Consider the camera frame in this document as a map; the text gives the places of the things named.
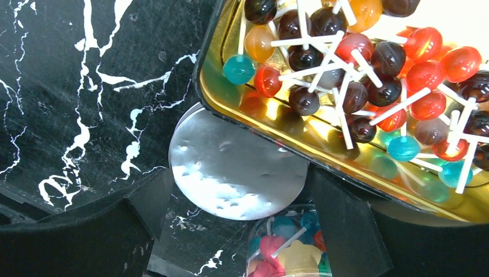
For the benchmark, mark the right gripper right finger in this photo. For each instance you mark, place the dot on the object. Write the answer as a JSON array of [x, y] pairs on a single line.
[[368, 233]]

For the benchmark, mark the clear round jar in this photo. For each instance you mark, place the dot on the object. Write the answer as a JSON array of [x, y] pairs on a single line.
[[288, 243]]

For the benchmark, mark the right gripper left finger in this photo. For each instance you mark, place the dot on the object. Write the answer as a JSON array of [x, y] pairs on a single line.
[[112, 236]]

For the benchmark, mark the round white jar lid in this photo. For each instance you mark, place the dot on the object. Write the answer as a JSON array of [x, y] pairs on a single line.
[[230, 172]]

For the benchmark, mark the tin of lollipops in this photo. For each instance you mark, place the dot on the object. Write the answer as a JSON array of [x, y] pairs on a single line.
[[391, 95]]

